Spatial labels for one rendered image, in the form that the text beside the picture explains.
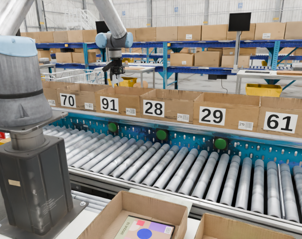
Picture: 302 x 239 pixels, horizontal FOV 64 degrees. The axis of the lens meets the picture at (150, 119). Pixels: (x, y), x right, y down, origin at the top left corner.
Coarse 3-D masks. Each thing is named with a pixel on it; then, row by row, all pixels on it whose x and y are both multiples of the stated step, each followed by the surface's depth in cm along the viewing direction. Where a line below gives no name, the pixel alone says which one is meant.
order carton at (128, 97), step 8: (112, 88) 207; (120, 88) 208; (128, 88) 205; (136, 88) 202; (144, 88) 199; (152, 88) 196; (96, 96) 186; (104, 96) 182; (112, 96) 179; (120, 96) 176; (128, 96) 173; (136, 96) 171; (96, 104) 188; (120, 104) 178; (128, 104) 176; (136, 104) 173; (104, 112) 187; (112, 112) 184; (120, 112) 181; (136, 112) 175
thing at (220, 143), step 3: (219, 138) 147; (216, 141) 148; (219, 141) 147; (222, 141) 146; (225, 141) 146; (216, 144) 148; (219, 144) 148; (222, 144) 147; (225, 144) 146; (219, 147) 148; (222, 147) 147
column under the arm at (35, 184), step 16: (48, 144) 86; (64, 144) 92; (0, 160) 83; (16, 160) 79; (32, 160) 79; (48, 160) 85; (64, 160) 93; (0, 176) 85; (16, 176) 82; (32, 176) 80; (48, 176) 86; (64, 176) 94; (16, 192) 84; (32, 192) 81; (48, 192) 87; (64, 192) 96; (16, 208) 87; (32, 208) 84; (48, 208) 88; (64, 208) 96; (80, 208) 101; (0, 224) 92; (16, 224) 92; (32, 224) 88; (48, 224) 89; (64, 224) 92
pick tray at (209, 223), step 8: (208, 216) 84; (216, 216) 82; (200, 224) 79; (208, 224) 85; (216, 224) 83; (224, 224) 82; (232, 224) 81; (240, 224) 80; (248, 224) 78; (200, 232) 80; (208, 232) 86; (216, 232) 84; (224, 232) 83; (232, 232) 82; (240, 232) 80; (248, 232) 79; (256, 232) 78; (264, 232) 77; (272, 232) 76; (280, 232) 75
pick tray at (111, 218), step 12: (120, 192) 97; (108, 204) 89; (120, 204) 98; (132, 204) 97; (144, 204) 95; (156, 204) 92; (168, 204) 90; (180, 204) 88; (96, 216) 83; (108, 216) 90; (120, 216) 96; (144, 216) 96; (156, 216) 94; (168, 216) 92; (180, 216) 90; (96, 228) 83; (108, 228) 90; (180, 228) 78
